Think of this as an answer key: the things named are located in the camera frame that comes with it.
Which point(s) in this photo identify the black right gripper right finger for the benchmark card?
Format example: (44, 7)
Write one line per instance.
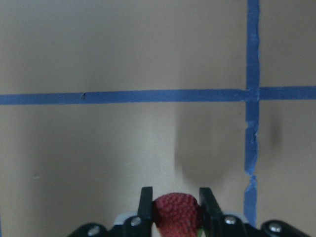
(210, 208)

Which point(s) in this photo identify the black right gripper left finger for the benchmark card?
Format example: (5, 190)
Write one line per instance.
(145, 206)

